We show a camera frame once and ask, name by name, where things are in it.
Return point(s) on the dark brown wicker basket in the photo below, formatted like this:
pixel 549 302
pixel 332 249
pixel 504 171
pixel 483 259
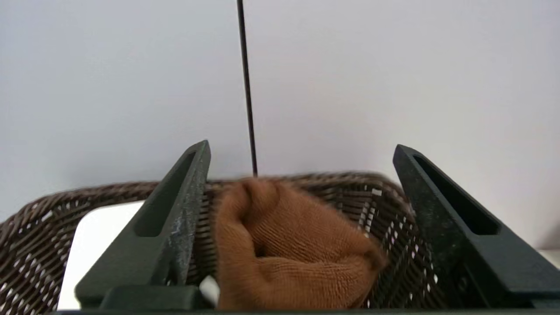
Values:
pixel 35 245

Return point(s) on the white marker pen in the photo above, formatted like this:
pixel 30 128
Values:
pixel 210 288

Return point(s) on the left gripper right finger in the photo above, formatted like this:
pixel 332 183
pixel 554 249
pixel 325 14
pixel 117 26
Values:
pixel 463 236

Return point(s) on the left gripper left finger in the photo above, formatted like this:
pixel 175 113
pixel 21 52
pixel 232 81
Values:
pixel 162 236

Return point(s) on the brown towel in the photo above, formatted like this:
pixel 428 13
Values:
pixel 297 249

